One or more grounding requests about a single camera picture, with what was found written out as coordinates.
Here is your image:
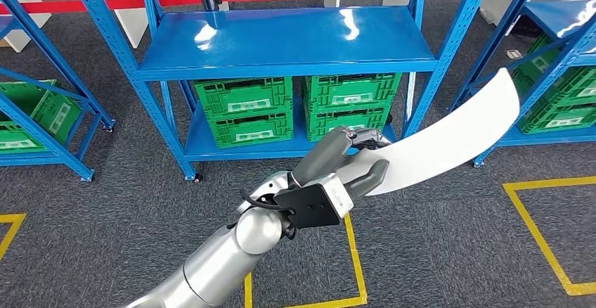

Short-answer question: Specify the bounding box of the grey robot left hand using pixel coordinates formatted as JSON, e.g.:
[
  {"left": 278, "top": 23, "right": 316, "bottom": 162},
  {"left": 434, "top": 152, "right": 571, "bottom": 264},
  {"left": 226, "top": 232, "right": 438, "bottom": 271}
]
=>
[{"left": 290, "top": 125, "right": 393, "bottom": 200}]

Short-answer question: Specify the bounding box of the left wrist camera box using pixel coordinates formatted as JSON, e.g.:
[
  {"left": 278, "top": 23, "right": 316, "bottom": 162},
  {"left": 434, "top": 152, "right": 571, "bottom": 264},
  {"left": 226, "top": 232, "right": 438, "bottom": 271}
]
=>
[{"left": 273, "top": 173, "right": 356, "bottom": 231}]

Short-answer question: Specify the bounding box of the blue steel shelf rack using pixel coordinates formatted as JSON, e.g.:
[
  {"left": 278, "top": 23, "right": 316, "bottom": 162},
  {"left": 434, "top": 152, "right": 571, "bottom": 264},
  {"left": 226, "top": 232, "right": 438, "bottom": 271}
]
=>
[
  {"left": 449, "top": 0, "right": 596, "bottom": 168},
  {"left": 0, "top": 0, "right": 117, "bottom": 184},
  {"left": 65, "top": 0, "right": 497, "bottom": 184}
]

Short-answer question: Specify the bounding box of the white curved body panel part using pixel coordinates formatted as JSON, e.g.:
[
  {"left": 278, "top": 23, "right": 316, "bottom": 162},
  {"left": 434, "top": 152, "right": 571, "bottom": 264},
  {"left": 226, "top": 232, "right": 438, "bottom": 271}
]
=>
[{"left": 332, "top": 67, "right": 521, "bottom": 198}]

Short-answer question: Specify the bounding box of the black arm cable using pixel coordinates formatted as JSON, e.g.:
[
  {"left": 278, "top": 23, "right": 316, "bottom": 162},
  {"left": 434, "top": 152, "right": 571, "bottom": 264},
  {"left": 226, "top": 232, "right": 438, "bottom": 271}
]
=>
[{"left": 240, "top": 188, "right": 299, "bottom": 214}]

